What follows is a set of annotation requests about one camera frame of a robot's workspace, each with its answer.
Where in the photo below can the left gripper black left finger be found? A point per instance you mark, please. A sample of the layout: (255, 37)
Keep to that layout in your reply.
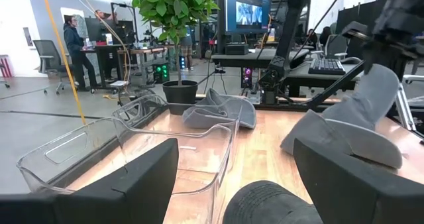
(126, 194)

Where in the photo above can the red white striped object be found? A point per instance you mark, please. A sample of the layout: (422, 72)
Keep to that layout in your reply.
(6, 66)

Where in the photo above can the black box device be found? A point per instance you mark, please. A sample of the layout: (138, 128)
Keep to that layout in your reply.
(236, 49)

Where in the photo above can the black standing desk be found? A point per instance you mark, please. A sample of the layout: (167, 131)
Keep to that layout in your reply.
(99, 46)

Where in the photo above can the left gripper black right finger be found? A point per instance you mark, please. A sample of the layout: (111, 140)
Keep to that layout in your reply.
(364, 197)

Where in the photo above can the wooden top desk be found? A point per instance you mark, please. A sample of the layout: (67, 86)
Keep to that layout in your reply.
(142, 50)

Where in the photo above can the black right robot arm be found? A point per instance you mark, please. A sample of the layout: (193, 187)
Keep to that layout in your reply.
(291, 25)

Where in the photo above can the large display screen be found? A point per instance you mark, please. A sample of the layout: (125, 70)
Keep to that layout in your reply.
(248, 8)

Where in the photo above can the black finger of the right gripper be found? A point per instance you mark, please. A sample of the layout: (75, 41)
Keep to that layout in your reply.
(372, 56)
(405, 65)

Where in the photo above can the grey baseball cap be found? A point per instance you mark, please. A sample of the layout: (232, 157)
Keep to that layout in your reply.
(364, 101)
(225, 113)

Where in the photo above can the person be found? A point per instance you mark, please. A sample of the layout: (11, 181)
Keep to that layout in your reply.
(102, 15)
(310, 37)
(325, 35)
(186, 48)
(74, 45)

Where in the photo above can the black baseball cap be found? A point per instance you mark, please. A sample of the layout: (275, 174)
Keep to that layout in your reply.
(265, 204)

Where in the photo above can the green plant in black pot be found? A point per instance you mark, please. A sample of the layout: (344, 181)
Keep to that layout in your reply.
(180, 91)

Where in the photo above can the computer tower green lights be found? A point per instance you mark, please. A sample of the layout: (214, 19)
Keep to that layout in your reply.
(161, 72)

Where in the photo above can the grey mesh office chair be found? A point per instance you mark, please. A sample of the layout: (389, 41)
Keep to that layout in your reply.
(46, 51)

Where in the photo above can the grey desk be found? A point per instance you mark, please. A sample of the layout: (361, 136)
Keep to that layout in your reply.
(251, 57)
(298, 75)

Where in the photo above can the clear plastic bin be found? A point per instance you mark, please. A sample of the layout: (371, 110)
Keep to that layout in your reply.
(139, 108)
(66, 147)

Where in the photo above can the black computer monitor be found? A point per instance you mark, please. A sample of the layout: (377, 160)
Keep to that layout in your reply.
(96, 30)

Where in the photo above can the computer tower pink light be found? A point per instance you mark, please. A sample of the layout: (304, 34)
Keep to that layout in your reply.
(246, 78)

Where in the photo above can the black partition panel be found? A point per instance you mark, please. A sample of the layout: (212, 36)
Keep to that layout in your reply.
(361, 15)

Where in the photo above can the computer keyboard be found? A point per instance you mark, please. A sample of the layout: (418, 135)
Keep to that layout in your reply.
(326, 66)

